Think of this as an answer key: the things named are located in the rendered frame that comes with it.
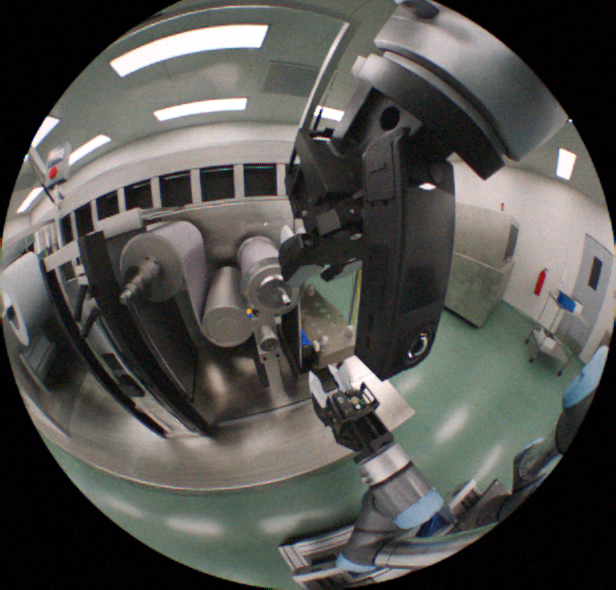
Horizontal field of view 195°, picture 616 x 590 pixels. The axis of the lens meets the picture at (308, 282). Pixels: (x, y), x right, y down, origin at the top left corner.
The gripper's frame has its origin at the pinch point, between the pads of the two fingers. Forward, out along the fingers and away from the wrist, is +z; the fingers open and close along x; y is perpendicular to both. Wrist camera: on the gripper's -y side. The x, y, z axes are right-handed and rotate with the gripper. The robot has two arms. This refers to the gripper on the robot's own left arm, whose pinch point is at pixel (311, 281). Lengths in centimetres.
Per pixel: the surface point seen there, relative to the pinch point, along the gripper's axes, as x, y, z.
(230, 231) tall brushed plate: 11, 32, 38
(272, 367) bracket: 5.4, -14.2, 27.8
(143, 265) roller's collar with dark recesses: 25.1, 9.5, 8.0
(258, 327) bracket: 6.7, -3.5, 20.1
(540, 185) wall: -448, 82, -94
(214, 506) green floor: 70, -114, 73
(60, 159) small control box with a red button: 54, 37, -6
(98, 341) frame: 39.4, -1.9, 10.3
